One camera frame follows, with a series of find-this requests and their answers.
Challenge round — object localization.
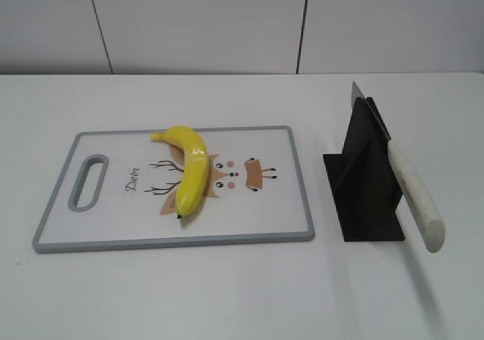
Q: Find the black knife stand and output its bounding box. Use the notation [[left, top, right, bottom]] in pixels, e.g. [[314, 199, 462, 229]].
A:
[[323, 97, 405, 242]]

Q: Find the white deer-print cutting board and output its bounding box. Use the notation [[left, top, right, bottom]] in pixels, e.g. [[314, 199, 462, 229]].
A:
[[32, 125, 315, 253]]

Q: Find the yellow plastic banana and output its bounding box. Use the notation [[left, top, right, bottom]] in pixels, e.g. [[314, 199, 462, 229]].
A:
[[150, 125, 209, 219]]

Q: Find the white-handled cleaver knife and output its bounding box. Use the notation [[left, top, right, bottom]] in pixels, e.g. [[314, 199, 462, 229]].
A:
[[351, 82, 446, 253]]

